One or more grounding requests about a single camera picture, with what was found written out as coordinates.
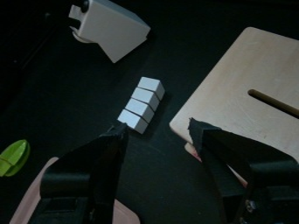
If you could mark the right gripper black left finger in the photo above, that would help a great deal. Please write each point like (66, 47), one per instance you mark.
(90, 163)

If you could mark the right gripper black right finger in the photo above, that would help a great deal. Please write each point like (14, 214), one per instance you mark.
(241, 157)

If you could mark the pink plastic tray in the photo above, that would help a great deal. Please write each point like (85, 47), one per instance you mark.
(26, 204)

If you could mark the white drawer box with black knobs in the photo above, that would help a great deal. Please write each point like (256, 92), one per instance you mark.
(113, 29)

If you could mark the lime green toy vegetable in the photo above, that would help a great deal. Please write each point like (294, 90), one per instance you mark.
(14, 157)

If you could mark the white paper sheet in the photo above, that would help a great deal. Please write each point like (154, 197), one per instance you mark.
(249, 67)

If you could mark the white rectangular block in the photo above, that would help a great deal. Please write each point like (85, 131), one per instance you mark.
(132, 119)
(152, 84)
(138, 108)
(145, 95)

